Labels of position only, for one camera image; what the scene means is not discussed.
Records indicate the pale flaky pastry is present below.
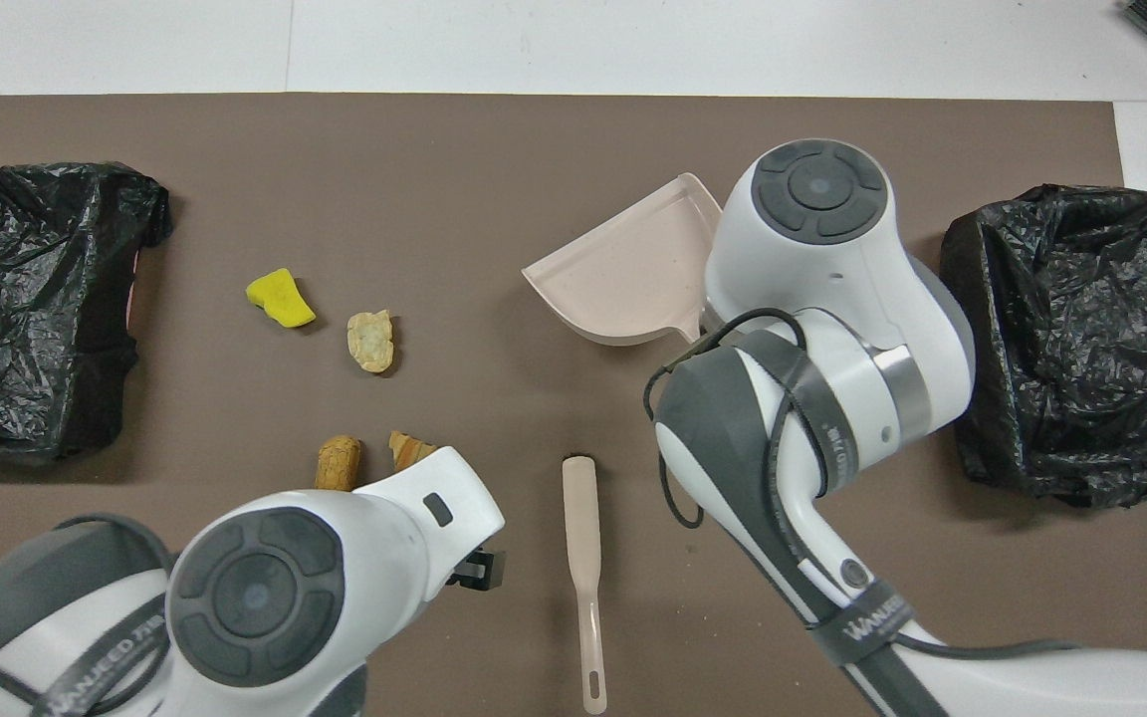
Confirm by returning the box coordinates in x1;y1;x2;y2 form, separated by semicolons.
346;309;397;374

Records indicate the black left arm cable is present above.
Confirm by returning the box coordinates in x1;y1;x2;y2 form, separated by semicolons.
0;512;178;717

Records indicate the brown oval bread roll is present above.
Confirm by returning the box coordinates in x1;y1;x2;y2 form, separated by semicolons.
315;434;362;493

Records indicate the beige plastic dustpan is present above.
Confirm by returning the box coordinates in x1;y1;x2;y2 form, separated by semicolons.
522;173;726;348

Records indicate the beige hand brush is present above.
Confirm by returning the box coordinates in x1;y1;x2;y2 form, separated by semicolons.
562;455;608;715

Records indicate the brown table mat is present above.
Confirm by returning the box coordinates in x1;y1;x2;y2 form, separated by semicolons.
0;93;1147;717

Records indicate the black plastic bag lined bin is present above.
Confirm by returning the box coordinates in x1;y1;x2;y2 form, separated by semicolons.
939;183;1147;509
0;161;176;467

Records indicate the striped toy croissant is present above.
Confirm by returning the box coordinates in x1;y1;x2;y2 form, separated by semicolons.
388;430;439;471

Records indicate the yellow green scouring sponge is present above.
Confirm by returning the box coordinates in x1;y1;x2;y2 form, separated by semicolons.
246;268;318;329

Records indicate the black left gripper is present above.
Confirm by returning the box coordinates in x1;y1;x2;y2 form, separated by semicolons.
447;546;507;592

